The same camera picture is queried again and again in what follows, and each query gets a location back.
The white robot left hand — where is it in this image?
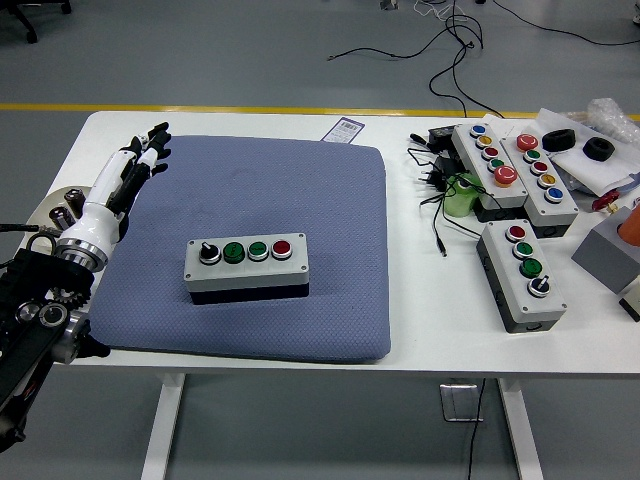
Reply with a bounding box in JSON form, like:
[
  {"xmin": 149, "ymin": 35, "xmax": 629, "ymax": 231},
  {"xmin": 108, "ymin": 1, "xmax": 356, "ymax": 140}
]
[{"xmin": 59, "ymin": 121, "xmax": 172, "ymax": 247}]

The five-button box blue button end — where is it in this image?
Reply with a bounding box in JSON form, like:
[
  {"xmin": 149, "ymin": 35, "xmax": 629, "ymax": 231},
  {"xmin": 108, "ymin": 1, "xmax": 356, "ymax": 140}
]
[{"xmin": 451, "ymin": 123, "xmax": 531, "ymax": 224}]

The four-button control box grey base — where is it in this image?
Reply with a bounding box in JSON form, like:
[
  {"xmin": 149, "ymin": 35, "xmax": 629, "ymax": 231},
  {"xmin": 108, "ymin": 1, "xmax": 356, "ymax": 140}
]
[{"xmin": 475, "ymin": 219, "xmax": 569, "ymax": 335}]

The five-button box red mushroom end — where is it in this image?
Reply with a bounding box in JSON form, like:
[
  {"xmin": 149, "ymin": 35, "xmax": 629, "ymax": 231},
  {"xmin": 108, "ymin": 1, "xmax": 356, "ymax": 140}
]
[{"xmin": 501, "ymin": 133, "xmax": 580, "ymax": 240}]

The dark cylindrical battery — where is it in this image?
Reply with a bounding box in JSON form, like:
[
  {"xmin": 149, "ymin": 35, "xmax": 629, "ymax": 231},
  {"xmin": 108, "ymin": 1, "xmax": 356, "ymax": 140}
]
[
  {"xmin": 49, "ymin": 205, "xmax": 76, "ymax": 233},
  {"xmin": 64, "ymin": 187, "xmax": 87, "ymax": 215}
]

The beige shallow dish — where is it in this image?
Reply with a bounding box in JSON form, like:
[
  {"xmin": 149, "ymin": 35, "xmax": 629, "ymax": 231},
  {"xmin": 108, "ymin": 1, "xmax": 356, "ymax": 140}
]
[{"xmin": 27, "ymin": 185, "xmax": 97, "ymax": 236}]

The yellow floor tape line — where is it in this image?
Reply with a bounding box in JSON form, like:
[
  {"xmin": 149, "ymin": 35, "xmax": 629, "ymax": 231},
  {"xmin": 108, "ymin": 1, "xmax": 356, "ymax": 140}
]
[{"xmin": 0, "ymin": 102, "xmax": 544, "ymax": 119}]

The black office chair base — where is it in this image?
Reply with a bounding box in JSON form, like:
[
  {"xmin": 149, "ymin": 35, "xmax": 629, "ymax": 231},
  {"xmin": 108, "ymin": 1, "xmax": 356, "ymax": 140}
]
[{"xmin": 0, "ymin": 0, "xmax": 73, "ymax": 45}]

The blue-grey textured mat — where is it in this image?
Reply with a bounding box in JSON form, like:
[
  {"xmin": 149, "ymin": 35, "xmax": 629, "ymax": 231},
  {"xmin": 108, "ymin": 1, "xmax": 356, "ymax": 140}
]
[{"xmin": 89, "ymin": 133, "xmax": 392, "ymax": 365}]

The white table leg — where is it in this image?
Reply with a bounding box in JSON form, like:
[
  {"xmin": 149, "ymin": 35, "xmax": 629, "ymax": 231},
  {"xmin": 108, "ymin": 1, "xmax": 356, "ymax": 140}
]
[
  {"xmin": 497, "ymin": 377, "xmax": 544, "ymax": 480},
  {"xmin": 139, "ymin": 372, "xmax": 186, "ymax": 480}
]

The purple barcode label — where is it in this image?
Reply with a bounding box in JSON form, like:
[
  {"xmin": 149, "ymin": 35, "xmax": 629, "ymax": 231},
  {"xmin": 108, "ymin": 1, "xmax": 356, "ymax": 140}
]
[{"xmin": 322, "ymin": 116, "xmax": 366, "ymax": 145}]

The black power adapter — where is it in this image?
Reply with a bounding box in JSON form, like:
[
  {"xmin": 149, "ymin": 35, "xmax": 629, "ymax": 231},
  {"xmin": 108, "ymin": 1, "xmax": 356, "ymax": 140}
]
[{"xmin": 427, "ymin": 124, "xmax": 461, "ymax": 154}]

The green tape dispenser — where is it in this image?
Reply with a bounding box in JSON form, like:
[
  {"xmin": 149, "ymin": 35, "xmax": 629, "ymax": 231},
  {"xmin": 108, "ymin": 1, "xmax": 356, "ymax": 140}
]
[{"xmin": 443, "ymin": 172, "xmax": 484, "ymax": 219}]

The clear bubble wrap bag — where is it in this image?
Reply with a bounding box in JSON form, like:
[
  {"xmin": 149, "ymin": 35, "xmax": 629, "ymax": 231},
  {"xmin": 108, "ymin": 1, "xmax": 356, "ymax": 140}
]
[{"xmin": 569, "ymin": 97, "xmax": 640, "ymax": 146}]

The orange cylinder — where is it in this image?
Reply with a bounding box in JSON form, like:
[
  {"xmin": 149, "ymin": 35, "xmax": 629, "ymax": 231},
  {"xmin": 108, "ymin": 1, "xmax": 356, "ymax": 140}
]
[{"xmin": 617, "ymin": 204, "xmax": 640, "ymax": 244}]

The small white black box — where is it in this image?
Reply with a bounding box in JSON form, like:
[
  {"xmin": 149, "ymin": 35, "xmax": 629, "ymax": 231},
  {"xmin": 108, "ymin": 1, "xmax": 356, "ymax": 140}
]
[{"xmin": 618, "ymin": 279, "xmax": 640, "ymax": 322}]

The black plug with cord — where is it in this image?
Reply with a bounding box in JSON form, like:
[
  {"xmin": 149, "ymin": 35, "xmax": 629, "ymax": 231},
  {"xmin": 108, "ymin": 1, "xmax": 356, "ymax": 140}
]
[{"xmin": 408, "ymin": 144, "xmax": 484, "ymax": 259}]

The black floor cable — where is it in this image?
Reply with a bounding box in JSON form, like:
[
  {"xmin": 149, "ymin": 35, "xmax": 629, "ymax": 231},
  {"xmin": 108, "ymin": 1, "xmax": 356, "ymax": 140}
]
[
  {"xmin": 327, "ymin": 0, "xmax": 506, "ymax": 121},
  {"xmin": 492, "ymin": 0, "xmax": 640, "ymax": 47}
]

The white floor cable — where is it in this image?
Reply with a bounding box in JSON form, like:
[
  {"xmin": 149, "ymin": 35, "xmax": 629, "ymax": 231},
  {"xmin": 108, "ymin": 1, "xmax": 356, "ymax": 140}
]
[{"xmin": 414, "ymin": 0, "xmax": 454, "ymax": 22}]

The metal bracket under table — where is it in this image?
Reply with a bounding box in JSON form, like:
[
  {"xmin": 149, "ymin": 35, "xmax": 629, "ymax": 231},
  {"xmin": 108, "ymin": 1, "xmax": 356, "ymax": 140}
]
[{"xmin": 439, "ymin": 382, "xmax": 485, "ymax": 424}]

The black hanging cable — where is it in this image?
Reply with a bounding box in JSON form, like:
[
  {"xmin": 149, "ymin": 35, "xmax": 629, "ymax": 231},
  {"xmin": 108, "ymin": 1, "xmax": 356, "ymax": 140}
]
[{"xmin": 467, "ymin": 378, "xmax": 489, "ymax": 480}]

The black foam ring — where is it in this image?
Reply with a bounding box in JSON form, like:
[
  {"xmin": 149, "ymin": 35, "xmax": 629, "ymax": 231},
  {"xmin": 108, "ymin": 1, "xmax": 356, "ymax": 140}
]
[
  {"xmin": 582, "ymin": 137, "xmax": 616, "ymax": 162},
  {"xmin": 542, "ymin": 128, "xmax": 577, "ymax": 152}
]

